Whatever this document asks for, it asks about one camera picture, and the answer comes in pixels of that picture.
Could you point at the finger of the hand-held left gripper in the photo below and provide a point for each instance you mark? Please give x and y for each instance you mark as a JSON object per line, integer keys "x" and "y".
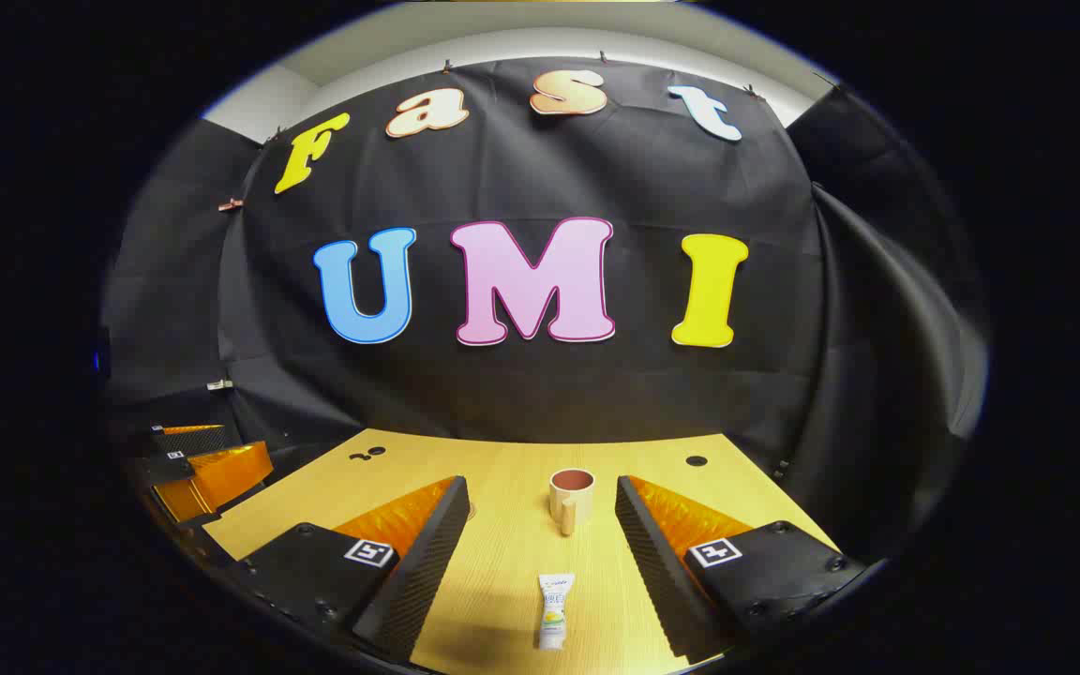
{"x": 221, "y": 478}
{"x": 193, "y": 439}

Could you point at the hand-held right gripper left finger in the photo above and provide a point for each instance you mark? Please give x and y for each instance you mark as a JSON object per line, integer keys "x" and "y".
{"x": 418, "y": 572}

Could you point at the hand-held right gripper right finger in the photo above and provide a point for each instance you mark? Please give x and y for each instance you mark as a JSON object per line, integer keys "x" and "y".
{"x": 657, "y": 562}

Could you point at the beige cup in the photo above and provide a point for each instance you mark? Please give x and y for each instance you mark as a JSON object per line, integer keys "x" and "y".
{"x": 570, "y": 503}

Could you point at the white toothpaste tube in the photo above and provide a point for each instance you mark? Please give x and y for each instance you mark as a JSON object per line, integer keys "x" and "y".
{"x": 556, "y": 609}

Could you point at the black backdrop cloth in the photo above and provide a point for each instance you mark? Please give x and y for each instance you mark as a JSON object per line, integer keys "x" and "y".
{"x": 643, "y": 394}

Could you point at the copper cloth clip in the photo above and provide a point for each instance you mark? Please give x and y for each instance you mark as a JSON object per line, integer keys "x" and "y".
{"x": 231, "y": 204}

